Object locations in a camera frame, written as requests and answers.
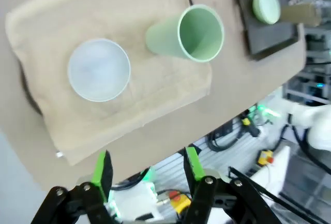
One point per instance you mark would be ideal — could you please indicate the yellow emergency stop box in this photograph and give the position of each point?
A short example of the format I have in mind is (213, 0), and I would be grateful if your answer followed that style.
(181, 202)
(265, 158)

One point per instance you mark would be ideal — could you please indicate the metal shelf rack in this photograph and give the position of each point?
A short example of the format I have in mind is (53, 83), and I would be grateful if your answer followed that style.
(318, 61)

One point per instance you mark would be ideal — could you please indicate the beige towel mat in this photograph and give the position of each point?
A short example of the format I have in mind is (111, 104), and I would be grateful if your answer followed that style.
(77, 14)

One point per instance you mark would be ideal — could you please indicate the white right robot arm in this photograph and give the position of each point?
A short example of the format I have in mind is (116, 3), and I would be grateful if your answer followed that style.
(318, 123)

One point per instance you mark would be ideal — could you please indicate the tall green cup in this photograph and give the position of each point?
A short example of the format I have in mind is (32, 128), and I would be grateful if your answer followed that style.
(201, 32)

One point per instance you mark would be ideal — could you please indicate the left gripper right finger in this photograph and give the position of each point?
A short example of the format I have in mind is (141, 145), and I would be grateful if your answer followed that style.
(214, 203)

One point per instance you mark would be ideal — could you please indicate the pale green bowl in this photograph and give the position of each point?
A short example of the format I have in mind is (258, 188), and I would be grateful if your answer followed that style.
(266, 6)

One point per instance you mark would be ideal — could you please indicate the white bowl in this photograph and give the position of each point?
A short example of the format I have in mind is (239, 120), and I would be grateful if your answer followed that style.
(98, 68)

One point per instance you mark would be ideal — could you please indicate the black handheld enabling switch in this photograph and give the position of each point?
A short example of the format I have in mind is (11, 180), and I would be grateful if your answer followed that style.
(247, 121)

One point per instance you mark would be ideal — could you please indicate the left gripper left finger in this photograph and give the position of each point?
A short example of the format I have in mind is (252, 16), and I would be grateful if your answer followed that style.
(77, 203)

